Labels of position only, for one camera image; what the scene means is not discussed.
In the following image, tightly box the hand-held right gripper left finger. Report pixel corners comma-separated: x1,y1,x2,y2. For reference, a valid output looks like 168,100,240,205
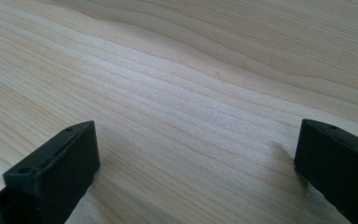
0,120,101,224

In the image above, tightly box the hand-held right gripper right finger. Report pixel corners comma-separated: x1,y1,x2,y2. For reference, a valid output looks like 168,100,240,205
293,119,358,224

